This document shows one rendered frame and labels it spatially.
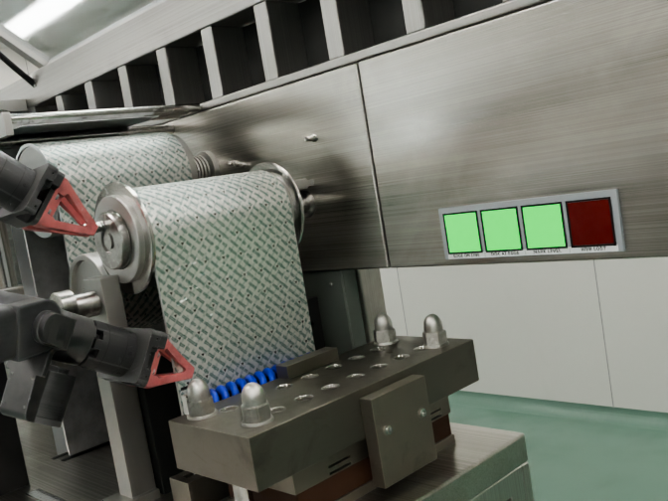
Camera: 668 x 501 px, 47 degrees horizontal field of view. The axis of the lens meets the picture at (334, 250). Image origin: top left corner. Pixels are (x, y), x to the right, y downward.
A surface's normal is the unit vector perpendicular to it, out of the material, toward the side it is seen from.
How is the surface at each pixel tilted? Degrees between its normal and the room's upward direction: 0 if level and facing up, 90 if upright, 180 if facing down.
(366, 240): 90
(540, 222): 90
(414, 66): 90
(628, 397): 90
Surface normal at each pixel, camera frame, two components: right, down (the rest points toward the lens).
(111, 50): -0.71, 0.18
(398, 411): 0.69, -0.04
